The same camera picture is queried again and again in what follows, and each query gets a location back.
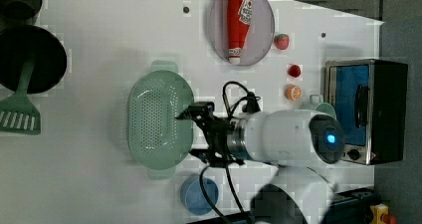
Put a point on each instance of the pink toy strawberry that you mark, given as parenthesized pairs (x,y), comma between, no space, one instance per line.
(282,41)

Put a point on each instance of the green slotted spatula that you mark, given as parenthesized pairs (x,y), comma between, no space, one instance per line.
(18,114)

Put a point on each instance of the red ketchup bottle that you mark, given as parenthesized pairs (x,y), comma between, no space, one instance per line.
(239,16)

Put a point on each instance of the small black cylinder holder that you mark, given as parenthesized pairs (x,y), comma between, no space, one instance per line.
(20,9)

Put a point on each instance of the green oval strainer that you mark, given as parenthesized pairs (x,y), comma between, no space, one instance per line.
(156,138)

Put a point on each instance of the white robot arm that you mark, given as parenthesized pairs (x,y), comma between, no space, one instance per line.
(296,142)

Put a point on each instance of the green mug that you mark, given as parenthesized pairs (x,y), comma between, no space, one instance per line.
(317,103)

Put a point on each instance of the grey round plate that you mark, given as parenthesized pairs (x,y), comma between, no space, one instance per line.
(260,35)

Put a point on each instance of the large black cylinder holder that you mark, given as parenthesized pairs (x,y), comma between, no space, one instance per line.
(18,44)

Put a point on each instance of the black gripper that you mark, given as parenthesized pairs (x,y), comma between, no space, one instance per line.
(215,130)

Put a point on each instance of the red toy strawberry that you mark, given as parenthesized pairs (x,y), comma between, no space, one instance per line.
(294,71)

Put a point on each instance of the yellow red emergency button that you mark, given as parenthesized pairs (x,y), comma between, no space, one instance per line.
(381,215)

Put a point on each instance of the toy orange half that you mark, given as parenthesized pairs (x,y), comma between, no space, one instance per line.
(293,93)

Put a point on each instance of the blue cup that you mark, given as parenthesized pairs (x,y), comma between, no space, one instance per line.
(193,199)

